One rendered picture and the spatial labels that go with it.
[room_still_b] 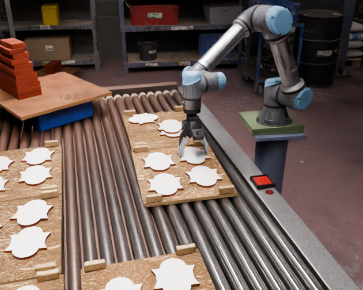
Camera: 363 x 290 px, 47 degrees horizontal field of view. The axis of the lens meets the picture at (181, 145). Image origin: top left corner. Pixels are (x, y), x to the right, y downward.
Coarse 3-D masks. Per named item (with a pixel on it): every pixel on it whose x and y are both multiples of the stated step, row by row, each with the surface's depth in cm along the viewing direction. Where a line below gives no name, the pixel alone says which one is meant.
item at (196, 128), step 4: (192, 116) 173; (196, 116) 173; (188, 120) 173; (192, 120) 172; (196, 120) 172; (200, 120) 172; (192, 124) 170; (196, 124) 170; (200, 124) 171; (192, 128) 169; (196, 128) 169; (200, 128) 169; (192, 132) 168; (196, 132) 167; (200, 132) 167; (192, 136) 168; (196, 136) 166; (200, 136) 167
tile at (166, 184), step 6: (162, 174) 165; (168, 174) 165; (150, 180) 161; (156, 180) 161; (162, 180) 161; (168, 180) 161; (174, 180) 161; (156, 186) 157; (162, 186) 157; (168, 186) 157; (174, 186) 157; (180, 186) 157; (156, 192) 154; (162, 192) 154; (168, 192) 154; (174, 192) 154
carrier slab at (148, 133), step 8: (160, 112) 224; (168, 112) 224; (176, 112) 224; (160, 120) 215; (176, 120) 215; (128, 128) 206; (136, 128) 206; (144, 128) 206; (152, 128) 206; (128, 136) 198; (136, 136) 198; (144, 136) 198; (152, 136) 198; (160, 136) 198; (152, 144) 190; (160, 144) 190; (168, 144) 190; (176, 144) 190; (192, 144) 191
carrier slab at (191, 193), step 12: (132, 156) 182; (144, 156) 181; (180, 168) 171; (216, 168) 171; (144, 180) 163; (180, 180) 163; (228, 180) 163; (144, 192) 155; (180, 192) 155; (192, 192) 155; (204, 192) 155; (216, 192) 155; (144, 204) 149; (156, 204) 150
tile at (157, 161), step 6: (150, 156) 178; (156, 156) 178; (162, 156) 178; (168, 156) 178; (150, 162) 174; (156, 162) 174; (162, 162) 174; (168, 162) 174; (144, 168) 171; (150, 168) 171; (156, 168) 169; (162, 168) 169; (168, 168) 170
